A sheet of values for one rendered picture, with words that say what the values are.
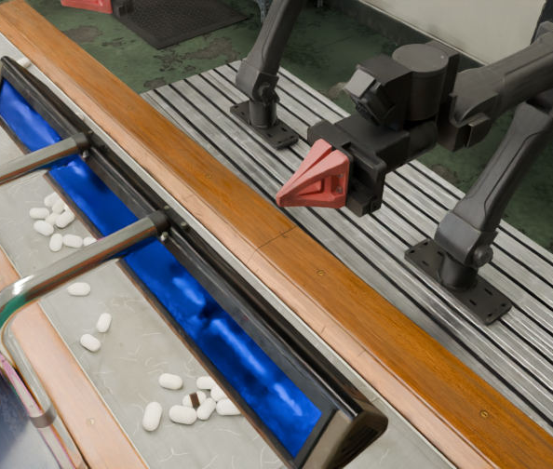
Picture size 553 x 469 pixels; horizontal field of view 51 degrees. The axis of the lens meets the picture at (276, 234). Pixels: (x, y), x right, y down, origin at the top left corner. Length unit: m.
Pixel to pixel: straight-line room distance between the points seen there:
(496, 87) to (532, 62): 0.08
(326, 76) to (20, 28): 1.62
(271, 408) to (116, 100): 1.02
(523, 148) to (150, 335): 0.62
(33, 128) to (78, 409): 0.36
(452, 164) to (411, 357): 1.69
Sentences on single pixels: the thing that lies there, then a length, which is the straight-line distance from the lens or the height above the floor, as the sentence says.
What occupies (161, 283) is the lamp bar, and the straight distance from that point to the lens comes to 0.52.
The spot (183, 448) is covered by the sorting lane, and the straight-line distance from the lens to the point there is 0.80.
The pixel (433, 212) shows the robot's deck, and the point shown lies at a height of 0.67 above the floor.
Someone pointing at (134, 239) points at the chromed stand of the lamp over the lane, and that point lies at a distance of 0.50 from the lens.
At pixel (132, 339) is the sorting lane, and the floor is 0.74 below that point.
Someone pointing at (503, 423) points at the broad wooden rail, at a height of 0.76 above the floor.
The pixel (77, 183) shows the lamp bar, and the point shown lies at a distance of 0.63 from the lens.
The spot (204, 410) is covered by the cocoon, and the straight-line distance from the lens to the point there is 0.80.
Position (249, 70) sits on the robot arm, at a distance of 1.30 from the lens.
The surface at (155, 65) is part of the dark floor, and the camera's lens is 3.10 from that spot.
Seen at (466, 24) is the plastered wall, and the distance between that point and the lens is 3.00.
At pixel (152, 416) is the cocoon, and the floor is 0.76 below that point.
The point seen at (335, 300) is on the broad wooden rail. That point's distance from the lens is 0.90.
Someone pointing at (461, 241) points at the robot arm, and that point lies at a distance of 0.96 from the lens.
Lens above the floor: 1.46
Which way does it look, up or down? 45 degrees down
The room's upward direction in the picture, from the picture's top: straight up
